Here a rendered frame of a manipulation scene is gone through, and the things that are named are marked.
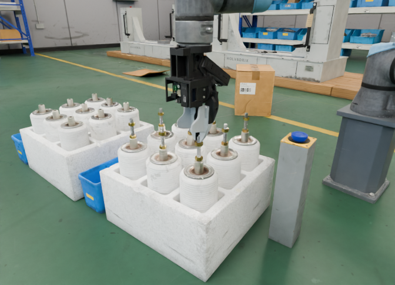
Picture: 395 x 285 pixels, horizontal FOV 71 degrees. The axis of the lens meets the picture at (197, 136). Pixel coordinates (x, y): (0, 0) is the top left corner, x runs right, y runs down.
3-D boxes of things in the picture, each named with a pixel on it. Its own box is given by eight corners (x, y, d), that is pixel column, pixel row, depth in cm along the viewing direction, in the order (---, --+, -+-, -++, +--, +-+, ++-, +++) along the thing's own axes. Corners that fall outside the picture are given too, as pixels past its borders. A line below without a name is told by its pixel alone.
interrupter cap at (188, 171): (177, 174, 67) (177, 172, 66) (194, 162, 72) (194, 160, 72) (203, 184, 63) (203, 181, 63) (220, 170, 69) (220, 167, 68)
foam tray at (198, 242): (183, 171, 118) (182, 131, 111) (270, 204, 96) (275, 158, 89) (106, 220, 89) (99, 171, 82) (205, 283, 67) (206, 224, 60)
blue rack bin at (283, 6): (291, 10, 560) (292, -1, 551) (308, 10, 534) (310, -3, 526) (277, 10, 528) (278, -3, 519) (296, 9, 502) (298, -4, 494)
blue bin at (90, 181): (146, 170, 118) (144, 144, 114) (164, 178, 112) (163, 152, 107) (81, 204, 96) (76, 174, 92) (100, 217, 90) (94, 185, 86)
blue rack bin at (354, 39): (357, 42, 489) (360, 29, 481) (382, 42, 464) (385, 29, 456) (347, 43, 456) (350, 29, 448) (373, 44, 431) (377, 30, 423)
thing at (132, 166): (129, 189, 92) (123, 140, 85) (157, 191, 92) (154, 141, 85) (119, 207, 84) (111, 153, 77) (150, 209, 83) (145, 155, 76)
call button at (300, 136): (293, 137, 73) (294, 129, 72) (308, 140, 70) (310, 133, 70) (288, 141, 70) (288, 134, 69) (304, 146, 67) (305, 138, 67)
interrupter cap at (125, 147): (126, 142, 84) (125, 140, 84) (150, 143, 84) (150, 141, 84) (116, 153, 78) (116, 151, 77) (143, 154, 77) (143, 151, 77)
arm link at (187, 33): (193, 21, 58) (224, 21, 53) (193, 44, 60) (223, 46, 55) (166, 21, 53) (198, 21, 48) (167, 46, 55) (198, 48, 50)
